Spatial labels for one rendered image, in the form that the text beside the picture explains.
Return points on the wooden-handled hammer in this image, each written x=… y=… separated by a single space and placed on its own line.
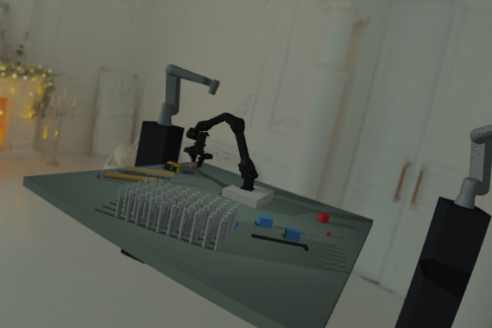
x=122 y=176

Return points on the blue block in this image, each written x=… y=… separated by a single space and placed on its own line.
x=292 y=234
x=265 y=221

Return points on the red cube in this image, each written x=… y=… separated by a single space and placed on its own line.
x=323 y=218

